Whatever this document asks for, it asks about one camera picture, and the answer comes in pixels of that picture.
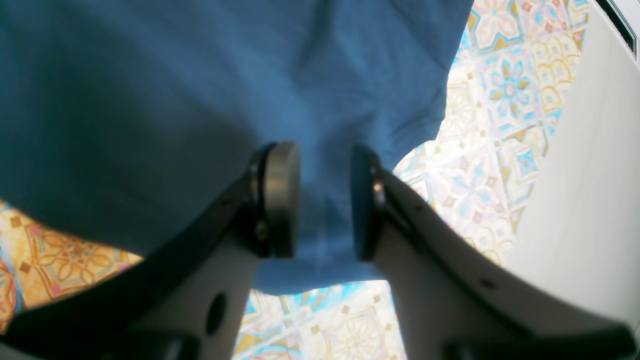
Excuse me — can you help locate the dark blue t-shirt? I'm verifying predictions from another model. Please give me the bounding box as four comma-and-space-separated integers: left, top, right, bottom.
0, 0, 473, 296

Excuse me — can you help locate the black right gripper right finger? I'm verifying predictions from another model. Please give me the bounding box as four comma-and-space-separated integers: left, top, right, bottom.
350, 145, 637, 360

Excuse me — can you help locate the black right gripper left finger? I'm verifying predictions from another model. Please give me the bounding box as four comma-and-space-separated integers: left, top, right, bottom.
1, 142, 301, 360

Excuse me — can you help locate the colourful patterned tablecloth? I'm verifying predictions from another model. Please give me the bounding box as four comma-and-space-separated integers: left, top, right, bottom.
1, 0, 589, 360

